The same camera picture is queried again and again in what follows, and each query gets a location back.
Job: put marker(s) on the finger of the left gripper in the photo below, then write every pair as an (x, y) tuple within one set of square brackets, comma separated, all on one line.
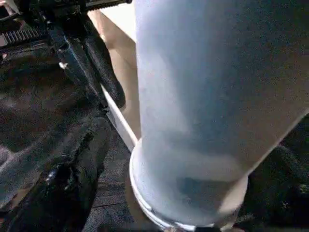
[(103, 67)]

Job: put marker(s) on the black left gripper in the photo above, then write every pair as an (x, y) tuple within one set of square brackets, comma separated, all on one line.
[(24, 24)]

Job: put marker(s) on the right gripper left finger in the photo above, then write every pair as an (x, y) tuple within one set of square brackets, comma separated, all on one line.
[(60, 174)]

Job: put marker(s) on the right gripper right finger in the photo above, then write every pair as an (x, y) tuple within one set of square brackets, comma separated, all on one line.
[(277, 188)]

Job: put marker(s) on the white plastic table leg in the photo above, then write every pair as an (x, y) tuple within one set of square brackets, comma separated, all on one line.
[(205, 96)]

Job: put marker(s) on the black work mat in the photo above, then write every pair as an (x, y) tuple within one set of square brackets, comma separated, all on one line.
[(36, 108)]

